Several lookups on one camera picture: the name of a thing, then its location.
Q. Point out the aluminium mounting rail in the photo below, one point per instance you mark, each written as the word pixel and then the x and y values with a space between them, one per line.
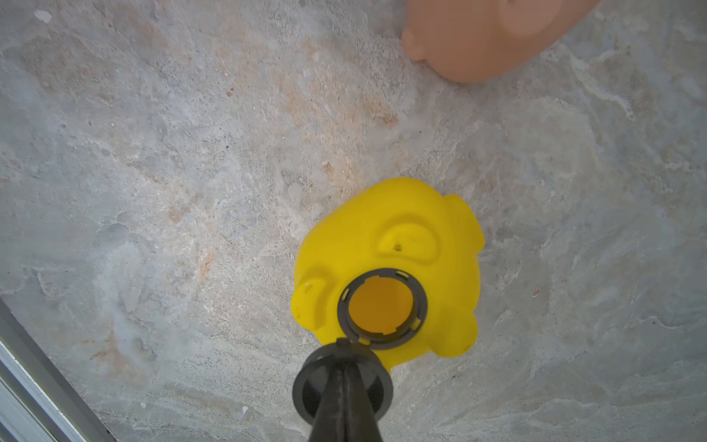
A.
pixel 37 402

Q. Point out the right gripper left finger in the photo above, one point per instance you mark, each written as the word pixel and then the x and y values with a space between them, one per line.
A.
pixel 329 423

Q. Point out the yellow piggy bank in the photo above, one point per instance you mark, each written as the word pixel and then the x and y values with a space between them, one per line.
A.
pixel 394 269

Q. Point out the black plug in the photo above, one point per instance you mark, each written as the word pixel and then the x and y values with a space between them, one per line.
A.
pixel 310 383

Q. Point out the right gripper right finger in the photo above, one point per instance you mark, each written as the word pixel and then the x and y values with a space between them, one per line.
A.
pixel 360 424

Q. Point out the pink piggy bank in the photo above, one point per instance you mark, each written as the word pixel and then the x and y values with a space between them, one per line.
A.
pixel 469 41

